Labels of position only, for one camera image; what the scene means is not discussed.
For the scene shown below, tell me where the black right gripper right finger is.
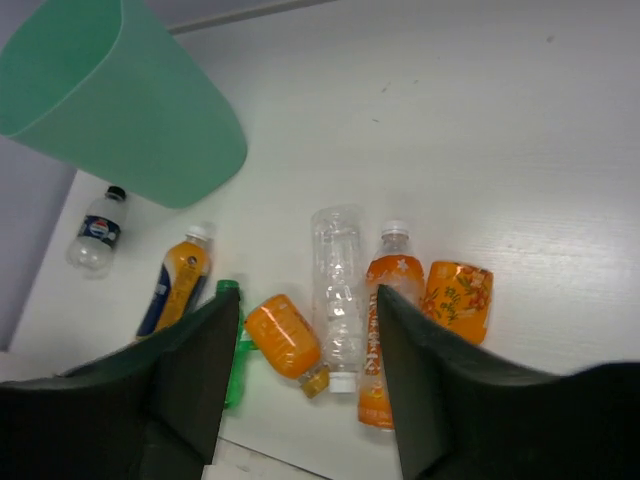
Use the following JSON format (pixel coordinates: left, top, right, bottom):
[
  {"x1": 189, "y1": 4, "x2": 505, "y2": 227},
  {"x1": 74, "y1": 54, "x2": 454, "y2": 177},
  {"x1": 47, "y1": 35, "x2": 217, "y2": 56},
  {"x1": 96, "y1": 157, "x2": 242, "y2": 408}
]
[{"x1": 377, "y1": 286, "x2": 639, "y2": 479}]

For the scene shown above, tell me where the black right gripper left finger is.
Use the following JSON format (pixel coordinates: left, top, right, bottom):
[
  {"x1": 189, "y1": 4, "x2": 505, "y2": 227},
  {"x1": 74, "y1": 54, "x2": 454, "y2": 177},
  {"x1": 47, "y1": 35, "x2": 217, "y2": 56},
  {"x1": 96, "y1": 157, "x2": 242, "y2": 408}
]
[{"x1": 1, "y1": 288, "x2": 240, "y2": 479}]

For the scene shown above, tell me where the orange floral label bottle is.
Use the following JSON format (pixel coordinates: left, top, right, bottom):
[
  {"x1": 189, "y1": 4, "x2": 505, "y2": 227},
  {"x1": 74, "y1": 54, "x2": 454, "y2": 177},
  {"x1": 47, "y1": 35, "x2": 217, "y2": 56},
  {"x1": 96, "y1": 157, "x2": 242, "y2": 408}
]
[{"x1": 422, "y1": 261, "x2": 494, "y2": 345}]

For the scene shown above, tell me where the orange blue juice bottle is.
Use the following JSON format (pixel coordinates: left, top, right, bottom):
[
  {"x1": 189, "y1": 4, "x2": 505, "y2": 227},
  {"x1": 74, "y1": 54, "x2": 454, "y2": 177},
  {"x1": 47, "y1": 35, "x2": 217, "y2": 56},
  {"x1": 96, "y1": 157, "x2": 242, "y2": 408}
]
[{"x1": 135, "y1": 224, "x2": 213, "y2": 340}]

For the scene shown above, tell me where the clear water bottle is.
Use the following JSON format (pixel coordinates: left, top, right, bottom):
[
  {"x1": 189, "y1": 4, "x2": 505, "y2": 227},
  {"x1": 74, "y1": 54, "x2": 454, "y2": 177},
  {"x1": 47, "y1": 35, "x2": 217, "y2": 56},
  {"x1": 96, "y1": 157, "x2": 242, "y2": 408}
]
[{"x1": 311, "y1": 205, "x2": 364, "y2": 394}]

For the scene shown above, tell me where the green plastic bin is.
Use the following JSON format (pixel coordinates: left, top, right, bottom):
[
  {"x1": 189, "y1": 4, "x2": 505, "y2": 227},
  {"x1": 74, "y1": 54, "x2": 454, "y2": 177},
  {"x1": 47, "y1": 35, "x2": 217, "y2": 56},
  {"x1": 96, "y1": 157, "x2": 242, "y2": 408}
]
[{"x1": 1, "y1": 1, "x2": 248, "y2": 208}]

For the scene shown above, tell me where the green soda bottle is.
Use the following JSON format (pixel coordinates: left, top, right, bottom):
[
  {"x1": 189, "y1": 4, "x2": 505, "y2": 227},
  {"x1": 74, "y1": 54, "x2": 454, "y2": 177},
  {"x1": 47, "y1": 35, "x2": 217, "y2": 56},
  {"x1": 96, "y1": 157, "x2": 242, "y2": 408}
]
[{"x1": 216, "y1": 279, "x2": 257, "y2": 410}]

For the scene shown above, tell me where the short orange juice bottle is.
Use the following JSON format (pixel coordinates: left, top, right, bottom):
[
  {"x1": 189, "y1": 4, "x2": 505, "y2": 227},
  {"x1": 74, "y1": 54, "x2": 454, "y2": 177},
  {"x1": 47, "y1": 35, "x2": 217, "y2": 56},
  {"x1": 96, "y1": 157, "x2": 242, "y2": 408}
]
[{"x1": 244, "y1": 294, "x2": 329, "y2": 399}]

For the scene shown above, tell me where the tall orange tea bottle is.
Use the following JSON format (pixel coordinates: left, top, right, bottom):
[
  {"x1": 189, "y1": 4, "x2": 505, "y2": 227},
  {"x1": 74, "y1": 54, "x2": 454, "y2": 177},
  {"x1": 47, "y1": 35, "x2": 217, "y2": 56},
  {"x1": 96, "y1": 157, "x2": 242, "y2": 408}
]
[{"x1": 358, "y1": 220, "x2": 425, "y2": 431}]

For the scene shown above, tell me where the clear Pepsi bottle black cap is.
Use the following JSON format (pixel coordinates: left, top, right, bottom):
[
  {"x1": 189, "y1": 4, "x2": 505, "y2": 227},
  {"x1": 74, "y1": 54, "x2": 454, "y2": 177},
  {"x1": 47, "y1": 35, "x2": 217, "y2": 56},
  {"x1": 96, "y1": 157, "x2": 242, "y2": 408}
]
[{"x1": 66, "y1": 185, "x2": 128, "y2": 279}]

